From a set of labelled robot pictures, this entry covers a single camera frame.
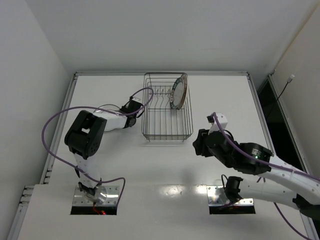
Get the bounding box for aluminium table frame rail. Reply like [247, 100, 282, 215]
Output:
[7, 71, 320, 240]

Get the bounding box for clear glass plate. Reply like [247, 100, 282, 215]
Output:
[94, 104, 121, 113]

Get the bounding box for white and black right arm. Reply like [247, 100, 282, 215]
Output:
[192, 129, 320, 220]

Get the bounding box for green rimmed white plate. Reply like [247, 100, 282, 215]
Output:
[169, 76, 184, 110]

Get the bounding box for grey wire dish rack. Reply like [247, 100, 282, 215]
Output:
[141, 72, 194, 143]

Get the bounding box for metal base plate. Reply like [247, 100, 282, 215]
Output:
[72, 185, 120, 207]
[206, 185, 254, 207]

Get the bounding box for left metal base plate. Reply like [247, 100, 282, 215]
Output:
[72, 185, 120, 207]

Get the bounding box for orange sunburst white plate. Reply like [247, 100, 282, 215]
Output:
[177, 73, 189, 110]

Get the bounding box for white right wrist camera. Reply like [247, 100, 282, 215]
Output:
[207, 112, 228, 134]

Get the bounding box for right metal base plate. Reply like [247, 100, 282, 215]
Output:
[206, 185, 254, 207]

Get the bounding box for black wall cable with plug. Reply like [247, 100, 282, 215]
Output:
[276, 73, 296, 101]

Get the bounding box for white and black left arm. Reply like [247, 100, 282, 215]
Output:
[64, 97, 143, 203]

